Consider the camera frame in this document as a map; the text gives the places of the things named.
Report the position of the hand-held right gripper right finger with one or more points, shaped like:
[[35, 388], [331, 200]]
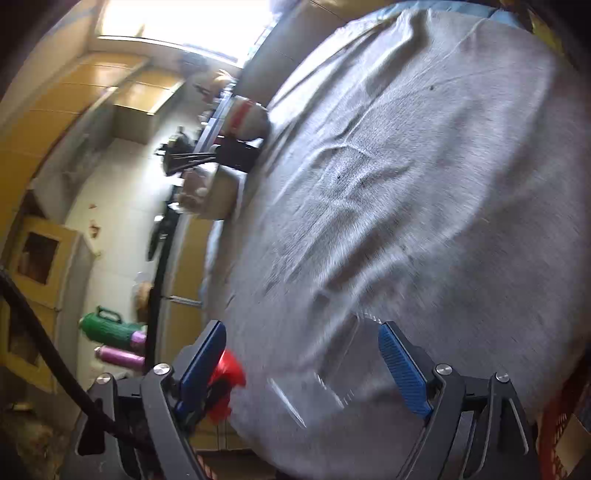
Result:
[[406, 374]]

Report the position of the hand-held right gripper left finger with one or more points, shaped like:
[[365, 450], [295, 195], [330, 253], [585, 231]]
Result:
[[203, 364]]

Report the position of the red plastic wrapper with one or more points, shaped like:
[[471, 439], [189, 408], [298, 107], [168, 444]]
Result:
[[228, 374]]

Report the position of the clear plastic packaging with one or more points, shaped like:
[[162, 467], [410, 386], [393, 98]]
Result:
[[323, 369]]

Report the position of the red plastic basket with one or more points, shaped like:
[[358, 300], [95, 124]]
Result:
[[554, 438]]

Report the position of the pink cup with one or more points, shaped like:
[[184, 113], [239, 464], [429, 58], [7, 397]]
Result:
[[138, 339]]

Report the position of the pink thermos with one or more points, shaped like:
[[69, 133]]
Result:
[[117, 356]]

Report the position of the brown bowl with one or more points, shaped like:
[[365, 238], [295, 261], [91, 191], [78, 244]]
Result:
[[144, 297]]

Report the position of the green thermos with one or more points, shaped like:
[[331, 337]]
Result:
[[108, 327]]

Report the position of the gas stove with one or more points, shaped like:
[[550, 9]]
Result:
[[161, 230]]

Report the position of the grey tablecloth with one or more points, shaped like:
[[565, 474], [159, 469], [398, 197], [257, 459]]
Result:
[[415, 184]]

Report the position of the bundle of dark chopsticks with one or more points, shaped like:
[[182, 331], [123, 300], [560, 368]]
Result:
[[189, 161]]

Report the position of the black cup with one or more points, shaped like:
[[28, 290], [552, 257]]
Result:
[[240, 154]]

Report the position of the black wok with lid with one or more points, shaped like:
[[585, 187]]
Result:
[[178, 141]]

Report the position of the kitchen window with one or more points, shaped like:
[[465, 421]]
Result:
[[184, 23]]

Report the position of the blue table underlay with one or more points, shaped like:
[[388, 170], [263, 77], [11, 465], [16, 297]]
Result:
[[508, 17]]

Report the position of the small yellow wall cabinet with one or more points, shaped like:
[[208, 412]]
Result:
[[147, 94]]

